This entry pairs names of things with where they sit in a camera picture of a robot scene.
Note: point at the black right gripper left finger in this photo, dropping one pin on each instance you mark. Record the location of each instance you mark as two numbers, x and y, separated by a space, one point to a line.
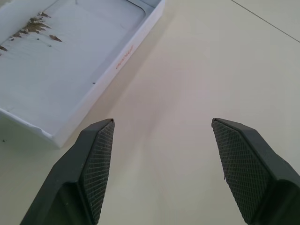
77 173

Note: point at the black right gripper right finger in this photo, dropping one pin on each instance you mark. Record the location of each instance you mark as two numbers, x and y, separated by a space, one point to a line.
253 171

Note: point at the white cardboard box tray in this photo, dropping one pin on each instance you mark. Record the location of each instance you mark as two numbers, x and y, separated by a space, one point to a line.
68 63

